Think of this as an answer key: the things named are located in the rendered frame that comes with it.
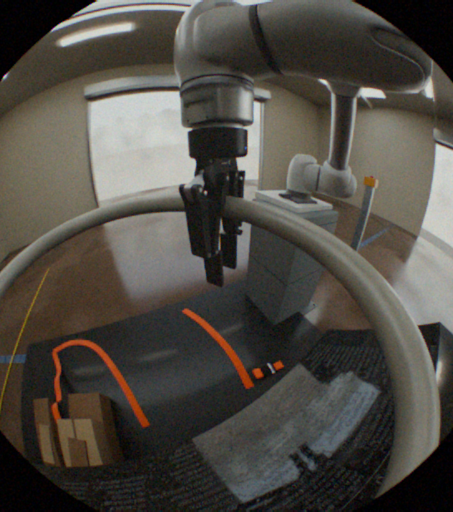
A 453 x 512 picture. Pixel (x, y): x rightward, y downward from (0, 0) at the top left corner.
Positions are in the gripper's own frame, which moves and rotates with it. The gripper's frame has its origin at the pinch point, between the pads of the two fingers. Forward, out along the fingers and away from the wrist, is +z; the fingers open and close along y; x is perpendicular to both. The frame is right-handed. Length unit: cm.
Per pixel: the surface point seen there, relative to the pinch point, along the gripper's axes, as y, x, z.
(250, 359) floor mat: -19, 6, 87
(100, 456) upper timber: 73, -20, 59
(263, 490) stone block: 28.6, 20.9, 8.3
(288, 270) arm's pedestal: -55, 9, 41
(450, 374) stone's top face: 10.4, 46.7, 0.5
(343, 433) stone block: 18.0, 28.2, 8.0
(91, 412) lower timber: 64, -44, 70
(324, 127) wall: -784, 43, -152
